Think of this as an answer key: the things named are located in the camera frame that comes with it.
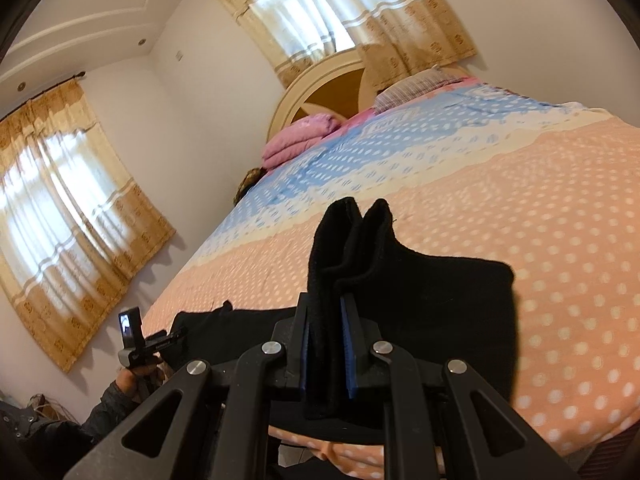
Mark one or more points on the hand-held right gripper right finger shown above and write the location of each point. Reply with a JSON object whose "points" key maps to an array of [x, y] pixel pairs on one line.
{"points": [[350, 360]]}

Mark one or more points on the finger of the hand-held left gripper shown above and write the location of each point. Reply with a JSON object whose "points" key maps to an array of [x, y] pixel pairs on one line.
{"points": [[172, 338]]}

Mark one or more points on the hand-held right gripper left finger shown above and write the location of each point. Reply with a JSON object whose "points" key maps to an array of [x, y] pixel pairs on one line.
{"points": [[304, 360]]}

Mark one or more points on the black pants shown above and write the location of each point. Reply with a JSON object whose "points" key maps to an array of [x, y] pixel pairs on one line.
{"points": [[440, 300]]}

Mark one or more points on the person's left forearm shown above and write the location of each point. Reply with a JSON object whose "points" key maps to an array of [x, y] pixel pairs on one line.
{"points": [[60, 435]]}

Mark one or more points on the person's left hand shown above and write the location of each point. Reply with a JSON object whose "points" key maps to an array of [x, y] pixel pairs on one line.
{"points": [[142, 372]]}

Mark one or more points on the pale woven basket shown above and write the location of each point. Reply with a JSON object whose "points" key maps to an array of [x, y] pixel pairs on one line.
{"points": [[47, 406]]}

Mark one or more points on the beige floral curtain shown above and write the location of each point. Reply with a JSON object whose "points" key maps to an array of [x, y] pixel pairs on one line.
{"points": [[390, 25], [75, 210]]}

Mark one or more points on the pink folded blanket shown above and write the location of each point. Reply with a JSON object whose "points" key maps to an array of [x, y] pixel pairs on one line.
{"points": [[295, 140]]}

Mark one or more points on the polka dot bedspread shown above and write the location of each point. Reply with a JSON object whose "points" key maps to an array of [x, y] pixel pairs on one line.
{"points": [[500, 185]]}

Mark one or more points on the cream wooden headboard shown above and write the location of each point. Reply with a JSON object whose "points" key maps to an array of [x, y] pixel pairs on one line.
{"points": [[310, 87]]}

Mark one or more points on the striped pillow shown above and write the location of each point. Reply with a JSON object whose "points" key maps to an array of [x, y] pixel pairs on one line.
{"points": [[415, 90]]}

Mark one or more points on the dark maroon cloth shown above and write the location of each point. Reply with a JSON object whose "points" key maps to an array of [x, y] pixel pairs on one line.
{"points": [[615, 455]]}

